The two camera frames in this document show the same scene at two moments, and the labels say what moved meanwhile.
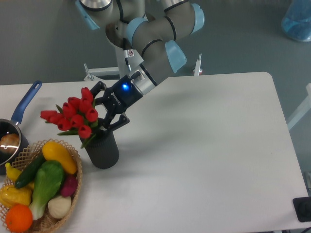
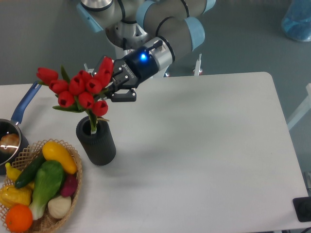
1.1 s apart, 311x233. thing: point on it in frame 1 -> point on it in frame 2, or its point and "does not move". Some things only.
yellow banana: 13,174 does not move
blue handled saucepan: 12,143 does not move
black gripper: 121,96 -> 138,67
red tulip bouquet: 76,116 -> 81,93
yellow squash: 52,151 does not move
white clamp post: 197,70 does not move
